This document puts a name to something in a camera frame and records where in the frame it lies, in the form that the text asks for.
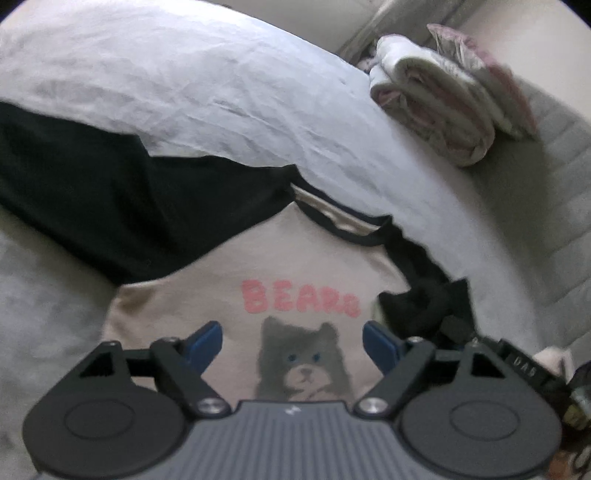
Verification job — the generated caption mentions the beige bear sweatshirt black sleeves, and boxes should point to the beige bear sweatshirt black sleeves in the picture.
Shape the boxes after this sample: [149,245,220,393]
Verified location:
[1,104,475,403]

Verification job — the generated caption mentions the grey quilted headboard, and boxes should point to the grey quilted headboard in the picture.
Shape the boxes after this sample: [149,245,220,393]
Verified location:
[471,79,590,345]

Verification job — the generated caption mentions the pink white pillow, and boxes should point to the pink white pillow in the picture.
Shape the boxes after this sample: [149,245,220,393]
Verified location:
[427,24,537,138]

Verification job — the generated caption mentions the white bed sheet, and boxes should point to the white bed sheet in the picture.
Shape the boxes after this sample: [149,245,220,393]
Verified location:
[0,0,569,480]

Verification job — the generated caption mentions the folded white pink blanket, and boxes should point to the folded white pink blanket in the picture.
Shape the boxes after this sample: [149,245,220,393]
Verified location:
[369,35,503,167]

